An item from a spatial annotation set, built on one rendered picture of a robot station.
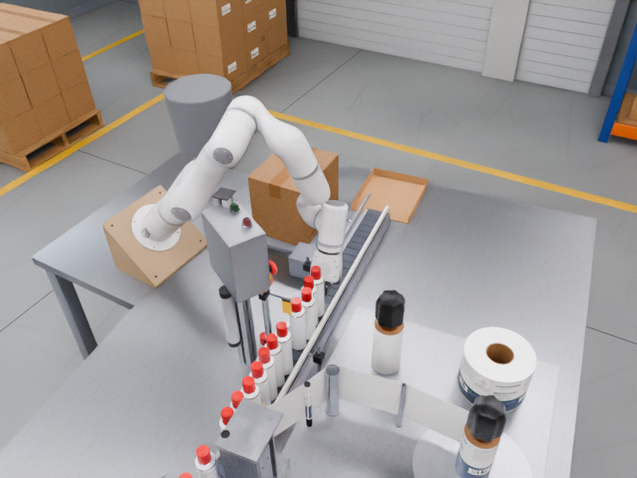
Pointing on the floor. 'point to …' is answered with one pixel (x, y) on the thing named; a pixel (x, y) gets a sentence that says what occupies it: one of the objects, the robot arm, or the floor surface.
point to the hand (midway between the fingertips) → (323, 290)
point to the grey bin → (196, 109)
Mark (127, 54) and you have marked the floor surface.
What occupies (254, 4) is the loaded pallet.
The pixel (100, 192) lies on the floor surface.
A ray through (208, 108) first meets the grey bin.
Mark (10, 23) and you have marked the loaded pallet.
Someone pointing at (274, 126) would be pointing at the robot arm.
